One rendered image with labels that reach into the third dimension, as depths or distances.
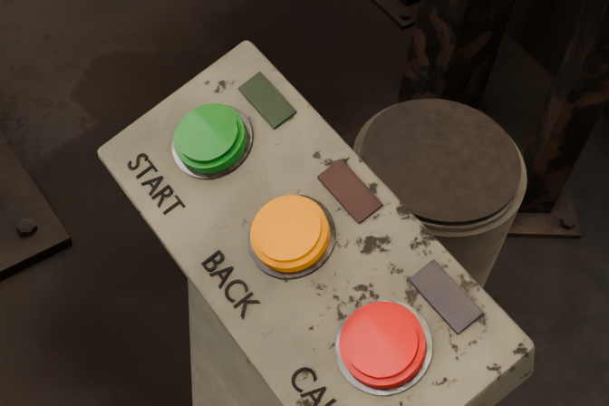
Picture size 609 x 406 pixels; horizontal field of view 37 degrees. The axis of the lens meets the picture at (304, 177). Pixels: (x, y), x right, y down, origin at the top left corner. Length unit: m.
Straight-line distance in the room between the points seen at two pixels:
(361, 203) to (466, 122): 0.20
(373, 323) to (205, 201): 0.12
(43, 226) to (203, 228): 0.73
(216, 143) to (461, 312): 0.16
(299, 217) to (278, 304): 0.04
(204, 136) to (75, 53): 0.94
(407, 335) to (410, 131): 0.23
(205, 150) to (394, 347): 0.15
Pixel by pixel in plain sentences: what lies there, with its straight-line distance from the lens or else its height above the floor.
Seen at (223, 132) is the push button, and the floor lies 0.61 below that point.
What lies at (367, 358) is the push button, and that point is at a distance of 0.42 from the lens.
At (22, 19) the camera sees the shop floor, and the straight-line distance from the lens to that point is 1.49.
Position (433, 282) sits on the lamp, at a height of 0.62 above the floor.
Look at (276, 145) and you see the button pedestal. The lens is 0.49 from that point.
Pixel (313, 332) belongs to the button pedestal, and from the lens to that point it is 0.44.
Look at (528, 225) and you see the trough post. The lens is 1.26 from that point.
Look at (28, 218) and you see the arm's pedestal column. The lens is 1.19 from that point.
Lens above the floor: 0.98
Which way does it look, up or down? 51 degrees down
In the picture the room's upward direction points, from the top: 7 degrees clockwise
